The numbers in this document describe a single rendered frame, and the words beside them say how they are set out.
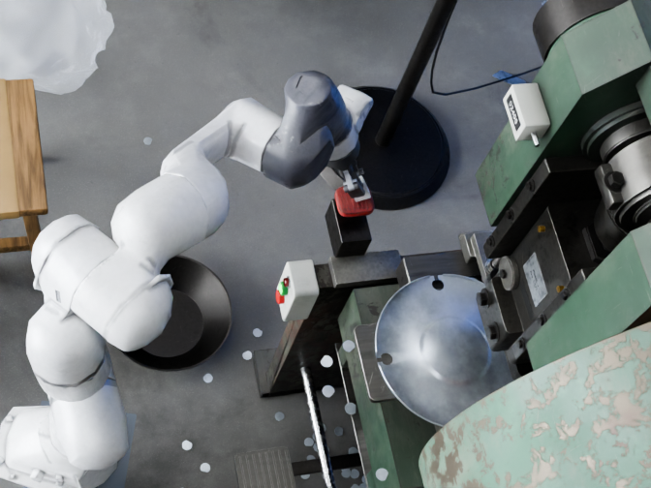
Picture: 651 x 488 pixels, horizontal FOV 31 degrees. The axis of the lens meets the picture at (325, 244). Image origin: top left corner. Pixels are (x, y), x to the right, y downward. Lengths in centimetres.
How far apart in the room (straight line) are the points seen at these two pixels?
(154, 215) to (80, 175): 143
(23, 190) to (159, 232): 105
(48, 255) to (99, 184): 137
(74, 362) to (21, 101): 116
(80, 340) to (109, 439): 26
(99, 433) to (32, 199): 86
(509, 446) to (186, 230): 58
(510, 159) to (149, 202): 54
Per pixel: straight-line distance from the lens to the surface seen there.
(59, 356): 164
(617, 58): 155
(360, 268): 223
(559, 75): 161
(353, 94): 195
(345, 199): 216
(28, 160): 263
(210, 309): 282
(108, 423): 185
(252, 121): 183
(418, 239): 304
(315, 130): 180
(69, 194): 296
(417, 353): 203
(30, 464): 216
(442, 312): 207
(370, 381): 199
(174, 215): 158
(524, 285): 186
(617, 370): 117
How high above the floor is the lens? 259
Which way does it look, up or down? 61 degrees down
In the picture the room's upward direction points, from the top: 24 degrees clockwise
